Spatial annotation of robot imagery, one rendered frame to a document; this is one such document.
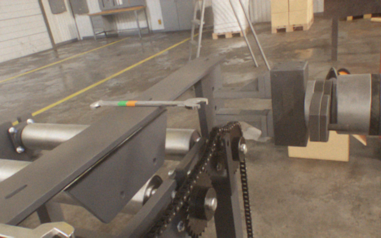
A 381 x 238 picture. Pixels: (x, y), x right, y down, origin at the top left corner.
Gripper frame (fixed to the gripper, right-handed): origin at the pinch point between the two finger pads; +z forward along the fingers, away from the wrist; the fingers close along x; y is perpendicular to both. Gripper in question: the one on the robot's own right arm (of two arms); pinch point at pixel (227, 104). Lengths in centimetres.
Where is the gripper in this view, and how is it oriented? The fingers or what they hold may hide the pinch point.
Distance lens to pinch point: 59.9
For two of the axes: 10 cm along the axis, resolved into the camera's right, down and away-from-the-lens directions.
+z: -9.1, -0.2, 4.2
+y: 4.0, -3.9, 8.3
